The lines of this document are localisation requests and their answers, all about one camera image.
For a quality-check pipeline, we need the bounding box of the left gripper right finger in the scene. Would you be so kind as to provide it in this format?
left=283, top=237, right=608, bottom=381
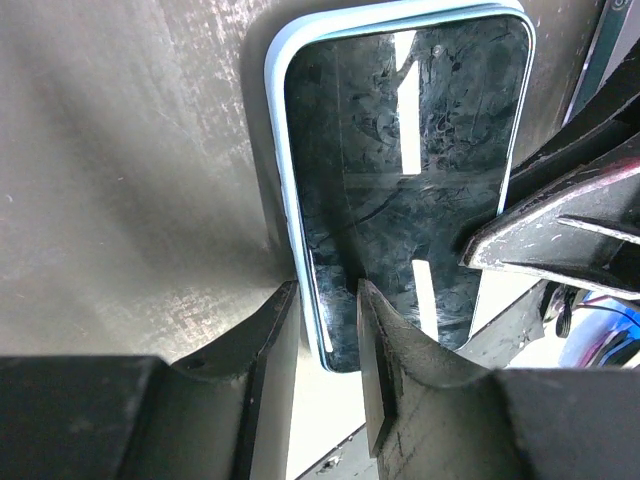
left=357, top=280, right=639, bottom=479

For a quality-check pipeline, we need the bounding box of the light blue phone case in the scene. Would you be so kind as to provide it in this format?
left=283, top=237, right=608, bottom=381
left=263, top=1, right=537, bottom=374

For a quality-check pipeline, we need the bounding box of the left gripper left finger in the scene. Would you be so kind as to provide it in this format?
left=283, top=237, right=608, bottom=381
left=1, top=281, right=300, bottom=479

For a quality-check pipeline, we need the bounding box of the teal phone black screen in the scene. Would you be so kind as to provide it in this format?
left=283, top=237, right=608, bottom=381
left=562, top=0, right=639, bottom=126

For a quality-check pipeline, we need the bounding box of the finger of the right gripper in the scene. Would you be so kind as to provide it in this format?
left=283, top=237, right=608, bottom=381
left=506, top=64, right=639, bottom=208
left=461, top=155, right=639, bottom=300

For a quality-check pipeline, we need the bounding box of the teal phone face down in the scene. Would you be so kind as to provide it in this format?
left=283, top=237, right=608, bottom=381
left=283, top=13, right=532, bottom=372

